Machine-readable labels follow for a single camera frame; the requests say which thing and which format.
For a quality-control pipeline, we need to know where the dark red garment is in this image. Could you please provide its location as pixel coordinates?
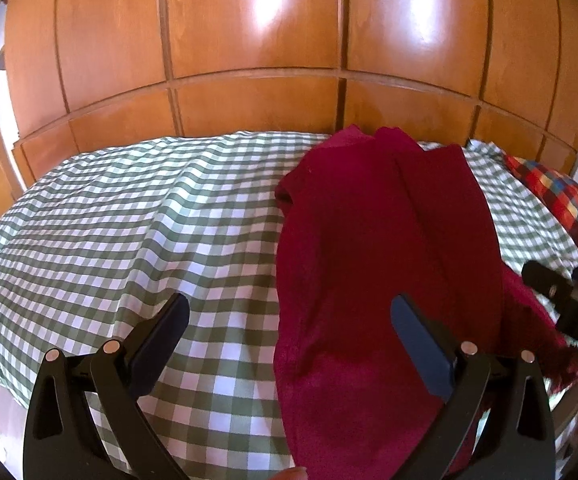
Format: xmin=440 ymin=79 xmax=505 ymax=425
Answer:
xmin=274 ymin=127 xmax=578 ymax=479

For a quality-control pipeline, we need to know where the red plaid pillow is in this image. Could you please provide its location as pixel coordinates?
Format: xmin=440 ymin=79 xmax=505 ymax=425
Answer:
xmin=503 ymin=155 xmax=578 ymax=248

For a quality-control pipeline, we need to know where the green white checkered bedsheet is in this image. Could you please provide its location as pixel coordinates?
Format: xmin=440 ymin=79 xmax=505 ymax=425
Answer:
xmin=0 ymin=132 xmax=578 ymax=479

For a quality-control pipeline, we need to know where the wooden panelled wardrobe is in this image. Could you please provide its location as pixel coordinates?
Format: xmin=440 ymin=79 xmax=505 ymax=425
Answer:
xmin=4 ymin=0 xmax=578 ymax=182

